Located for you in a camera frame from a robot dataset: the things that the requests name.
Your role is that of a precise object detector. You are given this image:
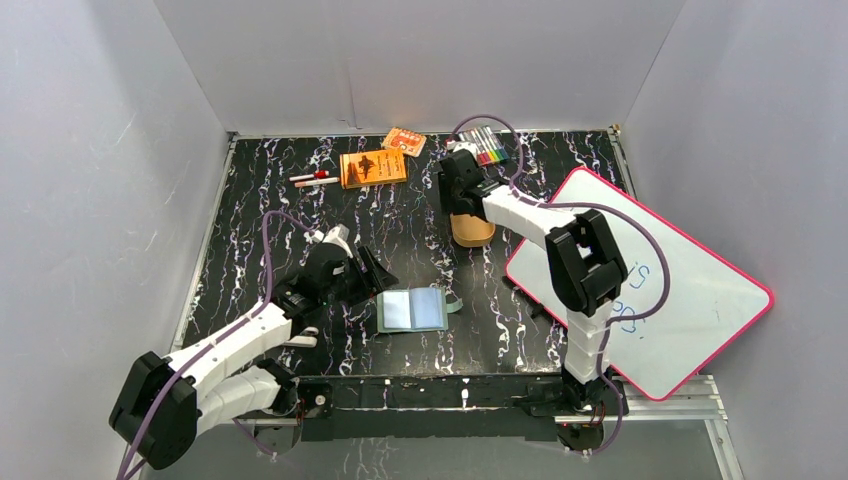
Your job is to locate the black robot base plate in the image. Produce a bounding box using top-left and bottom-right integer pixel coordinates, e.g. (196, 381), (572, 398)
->
(233, 374), (629, 458)

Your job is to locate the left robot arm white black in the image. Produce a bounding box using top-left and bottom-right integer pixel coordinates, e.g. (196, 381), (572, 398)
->
(108, 225), (398, 479)

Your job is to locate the white whiteboard eraser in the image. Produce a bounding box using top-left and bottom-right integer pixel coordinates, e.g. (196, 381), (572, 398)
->
(283, 327), (319, 348)

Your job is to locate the white marker pen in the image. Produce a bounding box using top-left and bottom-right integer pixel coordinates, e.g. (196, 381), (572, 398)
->
(294, 177), (340, 188)

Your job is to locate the red capped marker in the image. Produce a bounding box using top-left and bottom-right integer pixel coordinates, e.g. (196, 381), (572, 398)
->
(289, 170), (329, 182)

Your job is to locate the aluminium frame rail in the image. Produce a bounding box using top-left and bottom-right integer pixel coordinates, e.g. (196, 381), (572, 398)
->
(119, 376), (745, 480)

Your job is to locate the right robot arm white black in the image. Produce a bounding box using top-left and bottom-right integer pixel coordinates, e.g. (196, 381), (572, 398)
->
(438, 147), (626, 456)

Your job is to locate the orange book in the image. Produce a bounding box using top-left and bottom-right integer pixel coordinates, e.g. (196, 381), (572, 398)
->
(340, 149), (408, 189)

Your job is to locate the tan oval tray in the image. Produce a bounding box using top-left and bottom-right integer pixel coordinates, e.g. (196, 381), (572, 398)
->
(449, 214), (496, 248)

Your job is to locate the small orange card pack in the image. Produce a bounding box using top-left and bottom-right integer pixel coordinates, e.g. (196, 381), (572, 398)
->
(381, 127), (427, 157)

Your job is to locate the black whiteboard clip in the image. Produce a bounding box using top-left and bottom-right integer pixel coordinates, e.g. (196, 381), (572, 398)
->
(529, 302), (550, 321)

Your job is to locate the coloured marker set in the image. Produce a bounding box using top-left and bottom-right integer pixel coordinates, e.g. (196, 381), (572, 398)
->
(458, 125), (510, 166)

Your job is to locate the pink framed whiteboard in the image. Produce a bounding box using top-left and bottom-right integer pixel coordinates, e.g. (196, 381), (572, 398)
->
(506, 168), (774, 401)

